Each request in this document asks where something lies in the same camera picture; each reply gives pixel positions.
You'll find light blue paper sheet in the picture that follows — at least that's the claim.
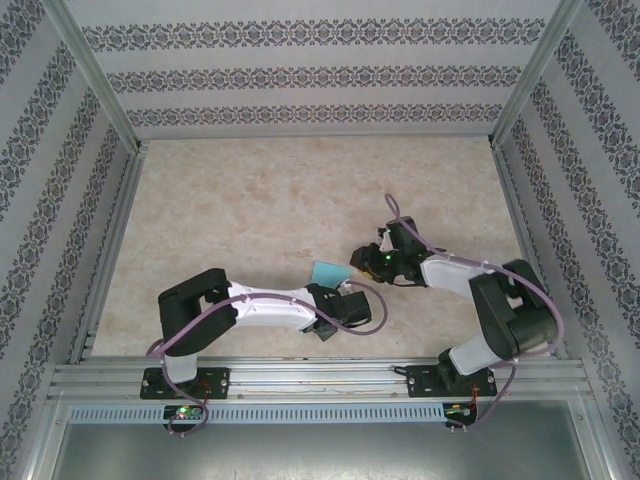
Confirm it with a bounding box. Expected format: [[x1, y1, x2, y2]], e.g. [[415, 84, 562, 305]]
[[309, 259, 352, 292]]

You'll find grey metal panel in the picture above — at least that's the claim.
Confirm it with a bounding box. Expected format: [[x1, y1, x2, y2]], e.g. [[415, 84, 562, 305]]
[[49, 423, 609, 480]]

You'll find left circuit board green light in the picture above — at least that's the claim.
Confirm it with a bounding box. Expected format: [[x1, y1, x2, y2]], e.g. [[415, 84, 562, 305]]
[[164, 404, 204, 421]]

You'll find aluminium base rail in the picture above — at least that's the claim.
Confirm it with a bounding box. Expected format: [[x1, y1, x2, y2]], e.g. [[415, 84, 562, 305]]
[[47, 354, 589, 404]]

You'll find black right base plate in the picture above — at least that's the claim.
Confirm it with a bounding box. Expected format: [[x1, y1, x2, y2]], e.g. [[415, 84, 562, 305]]
[[404, 364, 496, 400]]

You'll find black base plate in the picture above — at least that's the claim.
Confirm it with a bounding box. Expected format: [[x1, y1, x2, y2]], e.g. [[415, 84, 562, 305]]
[[404, 364, 496, 400], [139, 367, 231, 401]]

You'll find grey slotted cable duct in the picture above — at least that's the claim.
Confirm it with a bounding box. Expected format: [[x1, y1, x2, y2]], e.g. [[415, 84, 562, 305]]
[[67, 403, 447, 425]]

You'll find aluminium side rail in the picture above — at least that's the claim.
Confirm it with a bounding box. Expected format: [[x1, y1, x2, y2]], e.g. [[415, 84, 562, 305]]
[[491, 142, 571, 361], [67, 142, 151, 364]]

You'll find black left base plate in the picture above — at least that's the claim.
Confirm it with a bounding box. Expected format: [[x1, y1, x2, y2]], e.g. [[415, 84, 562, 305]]
[[139, 367, 231, 401]]

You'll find aluminium frame post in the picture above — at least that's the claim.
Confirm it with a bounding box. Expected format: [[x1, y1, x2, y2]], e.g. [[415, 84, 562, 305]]
[[39, 0, 151, 154], [487, 0, 586, 151]]

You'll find aluminium frame bar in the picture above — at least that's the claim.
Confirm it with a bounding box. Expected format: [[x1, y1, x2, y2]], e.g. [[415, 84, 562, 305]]
[[567, 399, 621, 480], [12, 392, 71, 480]]

